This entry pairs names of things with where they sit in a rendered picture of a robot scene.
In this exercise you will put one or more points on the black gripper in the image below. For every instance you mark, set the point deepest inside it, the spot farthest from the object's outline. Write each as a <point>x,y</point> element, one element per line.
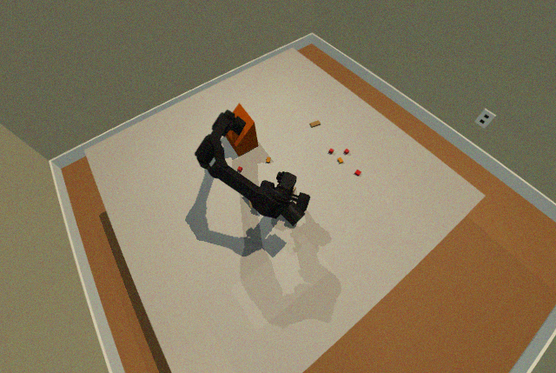
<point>301,202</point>

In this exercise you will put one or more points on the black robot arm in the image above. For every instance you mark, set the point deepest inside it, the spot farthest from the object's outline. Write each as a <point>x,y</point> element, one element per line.
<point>267,201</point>

